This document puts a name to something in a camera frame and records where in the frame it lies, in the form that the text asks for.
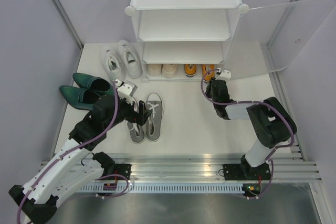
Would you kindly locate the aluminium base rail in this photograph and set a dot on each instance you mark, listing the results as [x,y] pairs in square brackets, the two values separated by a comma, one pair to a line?
[289,167]

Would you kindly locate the white slotted cable duct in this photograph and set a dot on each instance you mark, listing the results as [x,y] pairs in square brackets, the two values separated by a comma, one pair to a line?
[169,188]

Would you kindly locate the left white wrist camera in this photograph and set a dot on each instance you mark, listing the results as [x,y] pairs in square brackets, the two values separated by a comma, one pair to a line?
[125,90]

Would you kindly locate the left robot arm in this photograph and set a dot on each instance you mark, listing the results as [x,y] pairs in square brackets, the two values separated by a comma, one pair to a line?
[40,198]

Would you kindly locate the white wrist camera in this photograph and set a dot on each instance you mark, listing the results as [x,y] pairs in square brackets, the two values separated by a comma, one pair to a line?
[125,90]
[224,75]

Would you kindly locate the white sneaker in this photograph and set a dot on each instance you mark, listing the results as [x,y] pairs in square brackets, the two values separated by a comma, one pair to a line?
[130,58]
[112,64]

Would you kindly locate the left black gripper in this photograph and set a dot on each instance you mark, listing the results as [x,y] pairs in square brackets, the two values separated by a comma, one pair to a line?
[140,118]

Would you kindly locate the lower green heeled shoe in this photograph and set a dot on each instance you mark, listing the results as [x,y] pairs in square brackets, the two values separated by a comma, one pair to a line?
[79,98]

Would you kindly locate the grey canvas sneaker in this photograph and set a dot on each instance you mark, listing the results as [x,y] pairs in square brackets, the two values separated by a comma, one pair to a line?
[154,104]
[136,132]

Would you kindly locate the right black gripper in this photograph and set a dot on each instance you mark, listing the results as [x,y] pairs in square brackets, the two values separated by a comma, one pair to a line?
[208,88]

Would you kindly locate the green heeled shoe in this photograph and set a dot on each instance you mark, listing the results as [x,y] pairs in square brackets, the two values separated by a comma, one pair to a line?
[79,98]
[95,84]

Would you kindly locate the orange canvas sneaker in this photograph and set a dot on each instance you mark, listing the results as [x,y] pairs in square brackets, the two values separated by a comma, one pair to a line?
[190,70]
[207,73]

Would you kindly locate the right white sneaker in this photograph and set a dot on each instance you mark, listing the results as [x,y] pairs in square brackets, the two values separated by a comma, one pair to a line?
[130,58]

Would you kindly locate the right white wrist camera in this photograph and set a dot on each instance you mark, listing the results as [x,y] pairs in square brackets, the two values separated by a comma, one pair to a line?
[224,75]

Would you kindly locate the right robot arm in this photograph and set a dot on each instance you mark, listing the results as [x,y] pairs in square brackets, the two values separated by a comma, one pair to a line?
[271,123]

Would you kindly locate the left white sneaker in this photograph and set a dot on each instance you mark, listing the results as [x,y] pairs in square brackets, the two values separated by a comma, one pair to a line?
[112,64]

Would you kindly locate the white plastic shoe cabinet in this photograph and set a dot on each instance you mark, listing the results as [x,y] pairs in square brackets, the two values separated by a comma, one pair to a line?
[178,32]

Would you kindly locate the translucent cabinet door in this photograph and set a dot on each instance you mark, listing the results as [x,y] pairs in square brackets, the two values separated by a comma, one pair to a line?
[267,39]

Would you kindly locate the upper green heeled shoe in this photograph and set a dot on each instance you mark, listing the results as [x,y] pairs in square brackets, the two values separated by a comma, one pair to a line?
[95,84]

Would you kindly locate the beige lace sneaker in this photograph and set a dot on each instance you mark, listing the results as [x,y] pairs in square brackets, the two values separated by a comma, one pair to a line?
[154,70]
[169,71]

